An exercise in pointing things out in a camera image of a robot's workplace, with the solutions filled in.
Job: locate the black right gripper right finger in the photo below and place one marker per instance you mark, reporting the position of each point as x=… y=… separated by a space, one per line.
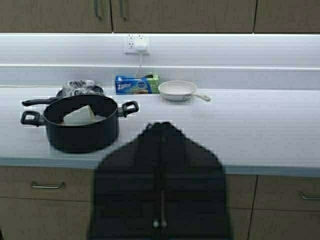
x=194 y=198

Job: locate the right drawer metal handle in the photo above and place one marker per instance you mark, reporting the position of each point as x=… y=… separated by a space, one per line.
x=308 y=198

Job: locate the left wooden drawer front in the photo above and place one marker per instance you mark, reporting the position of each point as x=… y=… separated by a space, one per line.
x=15 y=182

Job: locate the white wall outlet plate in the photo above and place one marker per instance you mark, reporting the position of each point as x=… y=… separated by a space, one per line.
x=130 y=40

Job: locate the blue Ziploc bag box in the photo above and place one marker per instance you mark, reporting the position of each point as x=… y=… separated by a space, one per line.
x=134 y=85

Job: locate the door handle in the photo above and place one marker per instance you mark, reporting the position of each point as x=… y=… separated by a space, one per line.
x=122 y=10
x=96 y=10

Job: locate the white cup inside pot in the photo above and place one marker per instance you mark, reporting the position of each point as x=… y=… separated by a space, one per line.
x=81 y=116

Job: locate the cabinet door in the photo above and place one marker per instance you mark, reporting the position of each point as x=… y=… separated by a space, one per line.
x=54 y=16
x=261 y=224
x=287 y=17
x=184 y=16
x=34 y=219

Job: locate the black two-handled pot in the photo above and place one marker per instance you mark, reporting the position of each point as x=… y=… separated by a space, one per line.
x=81 y=138

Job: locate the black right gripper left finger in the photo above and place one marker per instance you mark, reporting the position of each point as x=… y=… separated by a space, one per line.
x=125 y=195

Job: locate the wooden drawer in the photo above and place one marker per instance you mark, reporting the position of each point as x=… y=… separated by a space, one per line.
x=265 y=192
x=15 y=182

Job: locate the left drawer metal handle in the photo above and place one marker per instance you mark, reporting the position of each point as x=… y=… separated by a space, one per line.
x=36 y=185

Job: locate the grey patterned dish cloth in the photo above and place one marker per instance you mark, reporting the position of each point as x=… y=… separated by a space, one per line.
x=78 y=87

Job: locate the white plug adapter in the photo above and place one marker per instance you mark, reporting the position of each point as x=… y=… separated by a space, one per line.
x=142 y=48

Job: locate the right wooden drawer front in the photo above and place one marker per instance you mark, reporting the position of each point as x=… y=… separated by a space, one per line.
x=265 y=192

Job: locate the drawer metal handle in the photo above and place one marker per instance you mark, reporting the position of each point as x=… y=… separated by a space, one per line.
x=308 y=198
x=36 y=185

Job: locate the black frying pan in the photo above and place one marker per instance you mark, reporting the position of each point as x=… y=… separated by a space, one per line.
x=97 y=91

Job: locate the white frying pan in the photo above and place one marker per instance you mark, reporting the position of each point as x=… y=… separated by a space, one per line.
x=180 y=90

